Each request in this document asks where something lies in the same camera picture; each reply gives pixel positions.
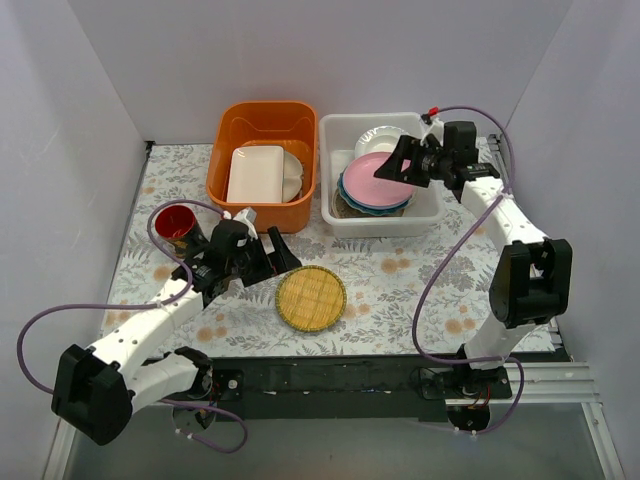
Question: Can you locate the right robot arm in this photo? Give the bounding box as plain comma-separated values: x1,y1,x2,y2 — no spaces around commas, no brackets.
374,121,573,398

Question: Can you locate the pink round plate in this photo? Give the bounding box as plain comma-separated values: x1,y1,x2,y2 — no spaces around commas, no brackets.
342,152,415,209

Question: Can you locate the white round plate in bin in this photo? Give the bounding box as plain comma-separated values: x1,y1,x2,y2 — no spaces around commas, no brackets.
280,146,304,203

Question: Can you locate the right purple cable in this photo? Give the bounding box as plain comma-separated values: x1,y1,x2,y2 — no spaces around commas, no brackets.
412,104,525,435

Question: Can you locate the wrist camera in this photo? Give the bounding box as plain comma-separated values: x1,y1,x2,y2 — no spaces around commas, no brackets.
421,107,444,146
233,207,257,238

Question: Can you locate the white plate with blue rim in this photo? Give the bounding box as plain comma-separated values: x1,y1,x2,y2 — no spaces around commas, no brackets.
354,126,407,158

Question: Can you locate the white translucent plastic bin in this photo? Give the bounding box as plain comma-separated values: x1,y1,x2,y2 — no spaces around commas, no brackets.
319,112,446,239

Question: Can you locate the blue round plate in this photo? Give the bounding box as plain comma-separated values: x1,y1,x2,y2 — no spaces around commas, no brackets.
337,175,416,216

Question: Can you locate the red and black mug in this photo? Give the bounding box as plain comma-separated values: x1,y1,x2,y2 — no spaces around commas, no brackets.
154,205,207,259

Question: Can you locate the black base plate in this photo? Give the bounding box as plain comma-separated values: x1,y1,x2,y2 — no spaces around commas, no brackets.
154,353,511,421

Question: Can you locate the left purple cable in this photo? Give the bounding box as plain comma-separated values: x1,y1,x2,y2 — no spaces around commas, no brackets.
16,200,249,454

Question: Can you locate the orange plastic bin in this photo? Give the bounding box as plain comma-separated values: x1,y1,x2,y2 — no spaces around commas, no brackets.
205,101,319,234

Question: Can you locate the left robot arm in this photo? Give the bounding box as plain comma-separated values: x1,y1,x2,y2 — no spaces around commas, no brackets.
52,219,301,446

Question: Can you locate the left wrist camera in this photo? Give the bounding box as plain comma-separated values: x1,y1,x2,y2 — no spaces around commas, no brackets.
233,207,257,238

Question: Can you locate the cream rectangular plate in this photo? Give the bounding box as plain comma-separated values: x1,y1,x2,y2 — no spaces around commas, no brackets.
226,145,284,204

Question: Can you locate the teal scalloped plate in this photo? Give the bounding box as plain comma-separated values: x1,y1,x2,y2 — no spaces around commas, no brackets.
332,177,412,219

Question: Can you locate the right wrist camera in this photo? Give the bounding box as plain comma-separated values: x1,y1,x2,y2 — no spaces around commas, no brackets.
421,107,444,146

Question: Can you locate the purple cable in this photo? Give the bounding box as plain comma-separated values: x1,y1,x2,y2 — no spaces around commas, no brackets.
16,200,249,454
412,104,525,435

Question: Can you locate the yellow woven plate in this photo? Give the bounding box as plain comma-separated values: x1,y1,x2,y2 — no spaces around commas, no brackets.
275,265,347,332

